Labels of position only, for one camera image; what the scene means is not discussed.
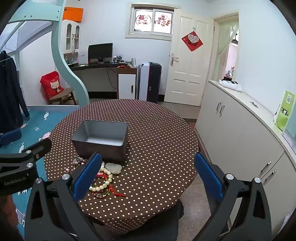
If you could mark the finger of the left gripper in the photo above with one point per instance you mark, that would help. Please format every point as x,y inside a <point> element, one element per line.
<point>10,137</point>
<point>38,150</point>

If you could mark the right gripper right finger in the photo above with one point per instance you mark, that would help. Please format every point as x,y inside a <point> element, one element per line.
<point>242,211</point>

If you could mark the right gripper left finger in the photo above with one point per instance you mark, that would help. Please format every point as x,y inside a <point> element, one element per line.
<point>53,212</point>

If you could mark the white jade pendant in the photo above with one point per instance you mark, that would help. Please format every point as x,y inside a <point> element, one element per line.
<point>115,169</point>

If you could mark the person's left hand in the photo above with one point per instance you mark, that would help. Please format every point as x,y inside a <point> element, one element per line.
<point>9,218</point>

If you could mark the teal patterned bedsheet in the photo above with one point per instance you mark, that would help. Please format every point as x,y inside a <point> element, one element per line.
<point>40,124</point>

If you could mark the dark navy hanging jacket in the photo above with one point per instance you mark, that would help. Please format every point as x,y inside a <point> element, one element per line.
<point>13,107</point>

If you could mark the wooden stool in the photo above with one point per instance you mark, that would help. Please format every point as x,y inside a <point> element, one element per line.
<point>63,97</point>

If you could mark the red cartoon bag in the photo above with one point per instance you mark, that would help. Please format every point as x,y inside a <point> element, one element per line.
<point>51,84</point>

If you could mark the grey metal box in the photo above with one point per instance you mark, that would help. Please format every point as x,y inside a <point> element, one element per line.
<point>108,138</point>

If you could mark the long white sideboard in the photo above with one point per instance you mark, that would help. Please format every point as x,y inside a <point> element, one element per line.
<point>238,135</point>

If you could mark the dark desk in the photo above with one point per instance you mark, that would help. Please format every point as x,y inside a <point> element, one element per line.
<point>101,79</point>

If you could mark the brown polka dot tablecloth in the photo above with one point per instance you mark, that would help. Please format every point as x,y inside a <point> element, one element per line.
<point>158,166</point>

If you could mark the green card box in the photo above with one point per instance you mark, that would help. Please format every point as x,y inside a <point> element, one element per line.
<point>284,110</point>

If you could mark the black monitor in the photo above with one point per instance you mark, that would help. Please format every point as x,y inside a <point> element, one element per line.
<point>100,52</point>

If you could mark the small white door cabinet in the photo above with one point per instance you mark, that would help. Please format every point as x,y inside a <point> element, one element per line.
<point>126,83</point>

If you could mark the white glass cabinet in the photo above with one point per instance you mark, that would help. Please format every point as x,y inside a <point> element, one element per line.
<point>69,40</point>

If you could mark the white plastic bag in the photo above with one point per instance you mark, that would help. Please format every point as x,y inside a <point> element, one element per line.
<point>231,85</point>

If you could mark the white and black suitcase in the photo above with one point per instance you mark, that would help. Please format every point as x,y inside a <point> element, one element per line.
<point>149,79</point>

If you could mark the orange box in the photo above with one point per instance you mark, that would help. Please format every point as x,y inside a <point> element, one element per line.
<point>73,14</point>

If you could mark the white door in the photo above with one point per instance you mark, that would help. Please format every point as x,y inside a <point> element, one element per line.
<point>188,70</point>

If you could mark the window with red decals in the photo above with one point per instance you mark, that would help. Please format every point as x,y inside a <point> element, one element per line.
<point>150,21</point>

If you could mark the red heart door decoration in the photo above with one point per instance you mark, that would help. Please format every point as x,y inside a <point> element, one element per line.
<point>192,41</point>

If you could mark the teal bed frame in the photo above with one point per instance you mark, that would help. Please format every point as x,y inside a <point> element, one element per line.
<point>40,41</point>

